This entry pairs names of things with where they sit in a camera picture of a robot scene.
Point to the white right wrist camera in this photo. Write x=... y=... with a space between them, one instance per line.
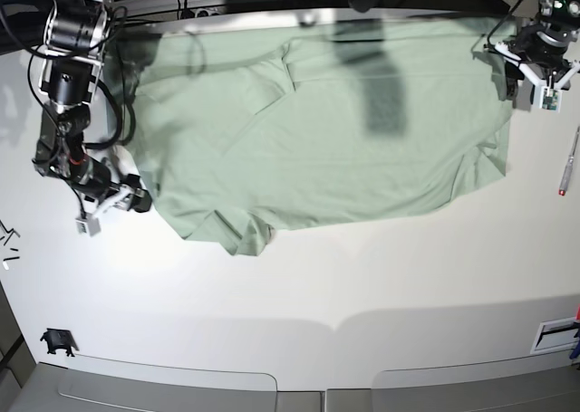
x=88 y=225

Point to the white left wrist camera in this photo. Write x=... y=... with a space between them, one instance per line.
x=550 y=99

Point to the black hex key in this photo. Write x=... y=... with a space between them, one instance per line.
x=7 y=233

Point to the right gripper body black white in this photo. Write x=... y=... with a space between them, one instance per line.
x=94 y=180

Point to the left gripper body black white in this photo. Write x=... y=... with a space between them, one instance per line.
x=538 y=51

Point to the black and white bit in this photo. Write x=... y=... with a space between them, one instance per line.
x=7 y=262

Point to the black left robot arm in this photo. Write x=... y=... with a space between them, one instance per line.
x=563 y=13

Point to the clear handled screwdriver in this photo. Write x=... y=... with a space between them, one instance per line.
x=569 y=165

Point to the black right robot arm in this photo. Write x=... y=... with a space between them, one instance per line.
x=74 y=38

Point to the light green T-shirt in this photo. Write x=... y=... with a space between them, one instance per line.
x=242 y=134

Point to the black clamp bracket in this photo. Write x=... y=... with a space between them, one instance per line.
x=59 y=340

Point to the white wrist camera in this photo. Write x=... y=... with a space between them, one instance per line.
x=88 y=225
x=550 y=99

